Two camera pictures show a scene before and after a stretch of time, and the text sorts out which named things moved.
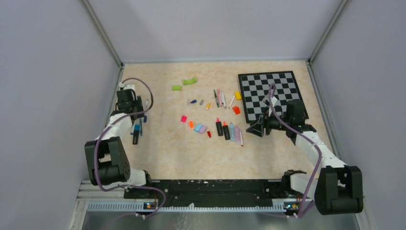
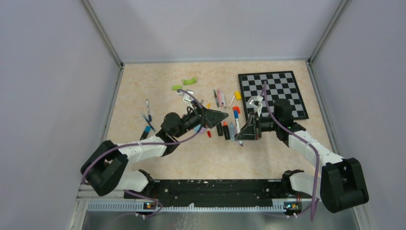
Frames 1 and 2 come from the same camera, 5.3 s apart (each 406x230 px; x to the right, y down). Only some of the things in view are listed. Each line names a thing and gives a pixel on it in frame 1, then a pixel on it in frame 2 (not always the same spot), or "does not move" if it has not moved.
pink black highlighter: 219,127 does not move
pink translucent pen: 219,91 does not move
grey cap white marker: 223,100 does not move
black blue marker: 137,128 -> 146,131
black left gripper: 137,102 -> 214,117
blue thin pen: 140,123 -> 149,123
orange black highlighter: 226,131 does not move
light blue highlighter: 232,132 does not move
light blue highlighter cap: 197,127 does not move
